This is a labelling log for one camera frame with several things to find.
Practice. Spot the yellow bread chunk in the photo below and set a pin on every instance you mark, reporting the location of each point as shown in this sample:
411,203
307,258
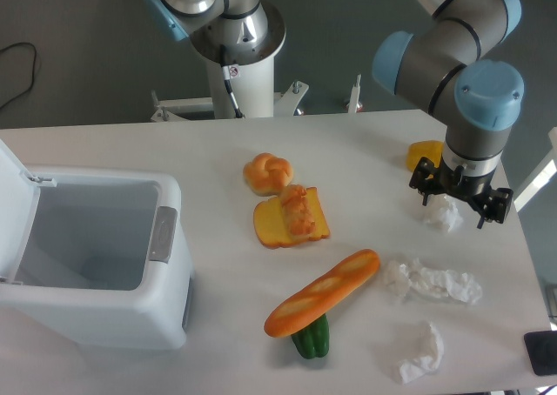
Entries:
431,149

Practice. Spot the braided round bread bun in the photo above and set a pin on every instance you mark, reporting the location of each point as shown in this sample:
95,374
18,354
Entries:
267,174

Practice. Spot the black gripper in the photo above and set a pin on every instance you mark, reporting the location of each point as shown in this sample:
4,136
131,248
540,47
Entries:
465,179

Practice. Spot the white metal frame right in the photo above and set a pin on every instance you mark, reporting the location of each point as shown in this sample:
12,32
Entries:
540,176

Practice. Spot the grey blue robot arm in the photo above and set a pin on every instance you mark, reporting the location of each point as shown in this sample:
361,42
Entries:
444,72

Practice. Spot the black device at edge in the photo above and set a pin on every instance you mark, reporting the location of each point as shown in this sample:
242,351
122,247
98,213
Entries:
541,350

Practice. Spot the crumpled white tissue near gripper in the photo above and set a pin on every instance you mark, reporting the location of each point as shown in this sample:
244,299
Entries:
442,213

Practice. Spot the long orange baguette bread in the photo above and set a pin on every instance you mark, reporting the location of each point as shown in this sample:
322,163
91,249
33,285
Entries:
320,296

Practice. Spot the small crusty bread roll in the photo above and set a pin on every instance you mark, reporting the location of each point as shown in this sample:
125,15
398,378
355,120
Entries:
296,209

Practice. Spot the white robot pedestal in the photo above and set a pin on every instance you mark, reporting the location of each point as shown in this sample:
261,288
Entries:
239,57

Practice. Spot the white bin lid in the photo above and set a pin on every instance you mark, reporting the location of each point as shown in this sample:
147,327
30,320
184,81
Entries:
20,193

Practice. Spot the large crumpled white tissue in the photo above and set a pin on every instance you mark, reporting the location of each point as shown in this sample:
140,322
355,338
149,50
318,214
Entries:
446,285

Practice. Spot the white trash bin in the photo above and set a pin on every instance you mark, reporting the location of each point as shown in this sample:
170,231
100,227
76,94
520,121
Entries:
106,262

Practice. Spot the yellow toast slice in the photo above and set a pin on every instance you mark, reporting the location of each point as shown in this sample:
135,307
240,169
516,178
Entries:
270,226

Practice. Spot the green bell pepper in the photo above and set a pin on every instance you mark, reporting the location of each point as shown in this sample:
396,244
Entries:
313,340

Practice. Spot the crumpled white tissue front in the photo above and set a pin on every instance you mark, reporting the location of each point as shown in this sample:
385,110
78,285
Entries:
428,358

